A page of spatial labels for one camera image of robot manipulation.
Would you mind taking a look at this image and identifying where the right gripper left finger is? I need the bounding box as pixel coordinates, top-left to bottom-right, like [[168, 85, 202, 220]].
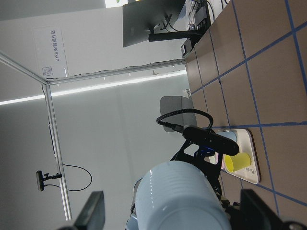
[[73, 191, 106, 230]]

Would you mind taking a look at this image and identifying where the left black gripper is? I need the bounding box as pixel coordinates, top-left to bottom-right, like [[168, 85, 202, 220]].
[[130, 141, 240, 216]]

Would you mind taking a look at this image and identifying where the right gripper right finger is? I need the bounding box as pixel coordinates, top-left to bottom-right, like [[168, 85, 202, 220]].
[[240, 189, 283, 230]]

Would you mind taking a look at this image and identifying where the light blue ikea cup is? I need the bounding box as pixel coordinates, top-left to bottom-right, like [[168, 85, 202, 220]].
[[135, 161, 231, 230]]

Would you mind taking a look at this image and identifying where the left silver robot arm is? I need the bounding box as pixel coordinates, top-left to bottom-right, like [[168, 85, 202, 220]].
[[156, 96, 239, 214]]

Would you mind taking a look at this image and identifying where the pink plastic cup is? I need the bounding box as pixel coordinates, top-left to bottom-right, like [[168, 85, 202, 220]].
[[208, 152, 226, 170]]

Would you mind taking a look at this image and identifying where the yellow plastic cup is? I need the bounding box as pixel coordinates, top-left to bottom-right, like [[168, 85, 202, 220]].
[[224, 152, 251, 173]]

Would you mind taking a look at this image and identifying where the cream plastic tray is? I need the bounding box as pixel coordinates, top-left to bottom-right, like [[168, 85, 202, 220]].
[[217, 129, 260, 184]]

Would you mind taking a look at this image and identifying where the black monitor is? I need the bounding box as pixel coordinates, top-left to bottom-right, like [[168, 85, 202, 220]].
[[122, 0, 211, 47]]

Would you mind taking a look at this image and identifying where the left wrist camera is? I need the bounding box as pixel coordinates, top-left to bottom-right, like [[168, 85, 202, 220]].
[[181, 126, 239, 156]]

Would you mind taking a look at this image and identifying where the black camera on frame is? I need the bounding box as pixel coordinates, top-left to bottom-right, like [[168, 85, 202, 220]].
[[36, 170, 62, 191]]

